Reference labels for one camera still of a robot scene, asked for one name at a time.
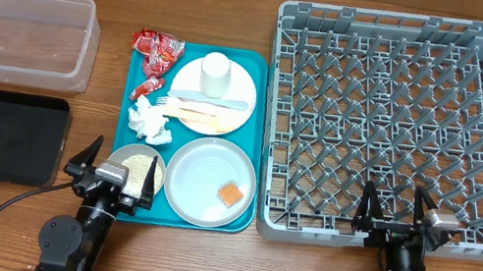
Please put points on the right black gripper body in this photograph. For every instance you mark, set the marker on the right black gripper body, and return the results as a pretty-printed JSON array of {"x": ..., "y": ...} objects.
[{"x": 386, "y": 231}]

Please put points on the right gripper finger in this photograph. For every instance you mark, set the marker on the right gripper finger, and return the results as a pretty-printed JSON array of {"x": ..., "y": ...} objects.
[
  {"x": 422, "y": 200},
  {"x": 368, "y": 210}
]

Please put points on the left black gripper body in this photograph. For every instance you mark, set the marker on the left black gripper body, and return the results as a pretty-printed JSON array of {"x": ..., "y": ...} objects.
[{"x": 123, "y": 202}]

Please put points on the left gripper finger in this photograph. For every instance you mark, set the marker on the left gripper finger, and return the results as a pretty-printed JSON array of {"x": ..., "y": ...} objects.
[
  {"x": 148, "y": 189},
  {"x": 82, "y": 162}
]

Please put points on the small grey bowl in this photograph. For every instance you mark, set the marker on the small grey bowl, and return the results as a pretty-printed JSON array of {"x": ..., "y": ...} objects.
[{"x": 122, "y": 153}]

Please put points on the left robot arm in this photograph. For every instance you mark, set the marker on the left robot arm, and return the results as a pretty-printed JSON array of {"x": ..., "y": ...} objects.
[{"x": 73, "y": 243}]

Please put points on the grey dishwasher rack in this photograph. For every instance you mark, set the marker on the grey dishwasher rack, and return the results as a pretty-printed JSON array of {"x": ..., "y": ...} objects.
[{"x": 358, "y": 96}]

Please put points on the white rice grains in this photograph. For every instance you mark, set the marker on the white rice grains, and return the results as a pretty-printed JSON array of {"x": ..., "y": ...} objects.
[{"x": 138, "y": 166}]

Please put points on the grey round plate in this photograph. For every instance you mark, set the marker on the grey round plate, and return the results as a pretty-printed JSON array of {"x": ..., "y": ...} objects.
[{"x": 195, "y": 174}]

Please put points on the crumpled white napkin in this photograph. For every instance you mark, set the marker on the crumpled white napkin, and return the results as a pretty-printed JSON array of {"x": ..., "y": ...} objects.
[{"x": 148, "y": 122}]

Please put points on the orange sponge cube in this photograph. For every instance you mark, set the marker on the orange sponge cube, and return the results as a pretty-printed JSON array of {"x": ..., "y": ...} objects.
[{"x": 230, "y": 194}]

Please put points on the white plastic fork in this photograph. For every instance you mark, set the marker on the white plastic fork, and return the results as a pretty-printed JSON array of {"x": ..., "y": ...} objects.
[{"x": 197, "y": 107}]

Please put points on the teal plastic tray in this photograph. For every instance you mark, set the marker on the teal plastic tray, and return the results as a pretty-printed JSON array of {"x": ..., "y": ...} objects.
[{"x": 248, "y": 138}]

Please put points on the white round plate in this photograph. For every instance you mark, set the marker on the white round plate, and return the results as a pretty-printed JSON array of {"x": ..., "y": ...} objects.
[{"x": 242, "y": 88}]

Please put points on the yellow plastic spoon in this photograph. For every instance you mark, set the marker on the yellow plastic spoon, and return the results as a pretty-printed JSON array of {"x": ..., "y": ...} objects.
[{"x": 208, "y": 120}]

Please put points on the small red sauce packet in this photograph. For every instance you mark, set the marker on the small red sauce packet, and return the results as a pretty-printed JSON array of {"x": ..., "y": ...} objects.
[{"x": 149, "y": 85}]

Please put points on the light blue plastic knife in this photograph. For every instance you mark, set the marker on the light blue plastic knife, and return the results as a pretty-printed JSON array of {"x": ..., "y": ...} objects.
[{"x": 200, "y": 97}]

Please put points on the clear plastic bin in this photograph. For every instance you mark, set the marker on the clear plastic bin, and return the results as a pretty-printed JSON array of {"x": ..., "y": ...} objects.
[{"x": 49, "y": 44}]

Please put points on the large red snack wrapper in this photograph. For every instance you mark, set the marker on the large red snack wrapper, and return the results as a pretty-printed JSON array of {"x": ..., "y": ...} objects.
[{"x": 161, "y": 51}]

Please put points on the white paper cup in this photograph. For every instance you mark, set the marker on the white paper cup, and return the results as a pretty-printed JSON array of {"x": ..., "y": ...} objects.
[{"x": 215, "y": 75}]

